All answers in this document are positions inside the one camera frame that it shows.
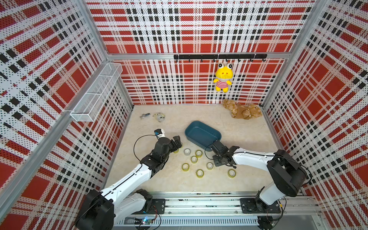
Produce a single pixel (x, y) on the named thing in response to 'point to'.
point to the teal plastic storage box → (201, 134)
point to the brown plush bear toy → (240, 111)
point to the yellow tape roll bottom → (200, 173)
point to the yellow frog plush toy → (224, 74)
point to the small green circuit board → (146, 221)
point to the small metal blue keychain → (143, 115)
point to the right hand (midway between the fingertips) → (221, 158)
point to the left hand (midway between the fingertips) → (176, 139)
